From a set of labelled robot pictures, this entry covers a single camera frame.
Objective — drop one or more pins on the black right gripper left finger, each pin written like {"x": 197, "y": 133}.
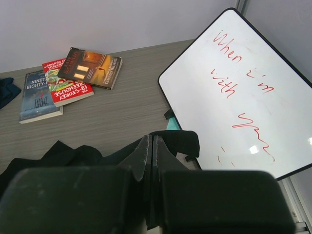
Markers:
{"x": 80, "y": 199}

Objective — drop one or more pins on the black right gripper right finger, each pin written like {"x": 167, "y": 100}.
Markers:
{"x": 215, "y": 202}

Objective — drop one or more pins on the black t shirt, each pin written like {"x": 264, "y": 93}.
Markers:
{"x": 61, "y": 155}

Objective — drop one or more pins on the white dry-erase board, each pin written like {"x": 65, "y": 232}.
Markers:
{"x": 250, "y": 107}

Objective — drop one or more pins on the red cover book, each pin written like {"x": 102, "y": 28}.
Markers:
{"x": 64, "y": 91}

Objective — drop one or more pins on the dark cover paperback book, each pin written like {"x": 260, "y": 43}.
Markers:
{"x": 91, "y": 68}

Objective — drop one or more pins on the black whiteboard stand foot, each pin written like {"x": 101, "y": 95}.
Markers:
{"x": 189, "y": 158}
{"x": 169, "y": 114}

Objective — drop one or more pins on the teal cutting mat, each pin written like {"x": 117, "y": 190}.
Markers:
{"x": 172, "y": 124}

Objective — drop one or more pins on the blue 1984 paperback book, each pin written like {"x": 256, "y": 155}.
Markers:
{"x": 37, "y": 101}

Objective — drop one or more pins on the navy blue t shirt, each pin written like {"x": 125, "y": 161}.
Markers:
{"x": 8, "y": 91}

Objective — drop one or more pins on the aluminium frame rail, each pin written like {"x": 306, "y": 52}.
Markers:
{"x": 300, "y": 211}

